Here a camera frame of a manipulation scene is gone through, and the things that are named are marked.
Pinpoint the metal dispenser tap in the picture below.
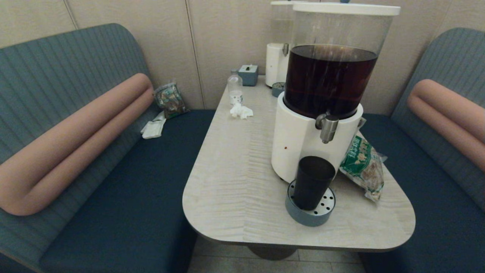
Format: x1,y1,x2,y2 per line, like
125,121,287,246
315,113,340,144

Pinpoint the dark plastic cup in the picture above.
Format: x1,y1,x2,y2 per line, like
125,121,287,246
293,156,336,211

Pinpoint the crumpled white tissue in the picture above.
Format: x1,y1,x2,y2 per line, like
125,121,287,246
230,103,253,120

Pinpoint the clear plastic bottle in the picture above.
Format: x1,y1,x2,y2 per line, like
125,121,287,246
227,69,243,105

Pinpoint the large tea dispenser white base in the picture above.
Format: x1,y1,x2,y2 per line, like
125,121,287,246
271,2,401,185

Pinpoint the grey-blue tissue box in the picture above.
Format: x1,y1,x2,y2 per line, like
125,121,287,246
238,64,259,86

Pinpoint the small white drink dispenser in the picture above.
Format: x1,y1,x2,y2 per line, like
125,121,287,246
265,1,296,88

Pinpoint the dark printed snack bag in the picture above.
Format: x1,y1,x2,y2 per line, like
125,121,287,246
153,82,189,119

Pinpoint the white napkin packet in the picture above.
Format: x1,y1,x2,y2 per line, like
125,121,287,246
140,111,166,140

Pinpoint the grey-blue perforated drip tray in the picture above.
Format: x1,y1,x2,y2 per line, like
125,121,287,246
285,178,336,228

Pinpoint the green printed grain tea bag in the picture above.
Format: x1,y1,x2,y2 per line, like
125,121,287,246
339,118,388,203

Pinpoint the teal upholstered bench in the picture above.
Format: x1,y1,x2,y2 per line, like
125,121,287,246
0,24,216,273
358,27,485,273

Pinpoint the pink bolster cushion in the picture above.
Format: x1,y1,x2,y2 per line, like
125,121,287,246
0,73,154,217
407,79,485,172

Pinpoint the gold table pedestal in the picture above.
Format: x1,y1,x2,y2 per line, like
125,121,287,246
248,246,298,261

